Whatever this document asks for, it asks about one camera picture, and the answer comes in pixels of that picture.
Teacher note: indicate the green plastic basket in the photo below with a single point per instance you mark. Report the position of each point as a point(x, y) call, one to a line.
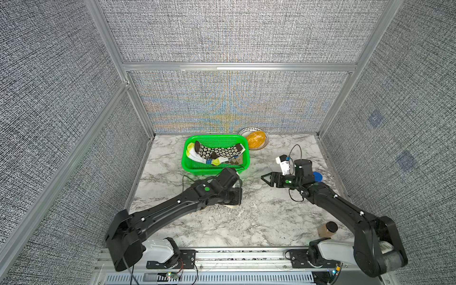
point(214, 141)

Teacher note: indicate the aluminium front rail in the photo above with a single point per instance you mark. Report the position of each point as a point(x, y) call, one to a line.
point(237, 266)

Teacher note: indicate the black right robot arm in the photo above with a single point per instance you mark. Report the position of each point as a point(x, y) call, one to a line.
point(377, 248)

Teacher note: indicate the white sock blue yellow patches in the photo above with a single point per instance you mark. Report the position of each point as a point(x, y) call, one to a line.
point(191, 154)

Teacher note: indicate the patterned white bowl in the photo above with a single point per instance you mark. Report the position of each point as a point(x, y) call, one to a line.
point(246, 131)

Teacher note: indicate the brown jar black lid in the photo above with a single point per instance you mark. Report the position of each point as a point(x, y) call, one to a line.
point(327, 229)

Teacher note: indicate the orange fruit in bowl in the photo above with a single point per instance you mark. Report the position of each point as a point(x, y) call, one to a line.
point(256, 139)

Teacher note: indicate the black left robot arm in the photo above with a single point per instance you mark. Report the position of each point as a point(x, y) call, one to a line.
point(127, 232)

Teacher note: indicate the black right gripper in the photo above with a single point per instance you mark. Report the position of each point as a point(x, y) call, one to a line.
point(273, 179)

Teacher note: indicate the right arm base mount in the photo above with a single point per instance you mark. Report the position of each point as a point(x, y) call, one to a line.
point(322, 253)

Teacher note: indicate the brown checkered argyle sock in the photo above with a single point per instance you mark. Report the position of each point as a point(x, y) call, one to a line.
point(238, 161)

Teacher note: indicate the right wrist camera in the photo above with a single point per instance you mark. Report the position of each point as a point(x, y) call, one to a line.
point(284, 162)

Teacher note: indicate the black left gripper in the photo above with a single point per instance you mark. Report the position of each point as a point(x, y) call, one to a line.
point(238, 198)

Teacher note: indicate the blue lid jar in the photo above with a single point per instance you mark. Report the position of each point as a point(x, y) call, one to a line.
point(318, 177)

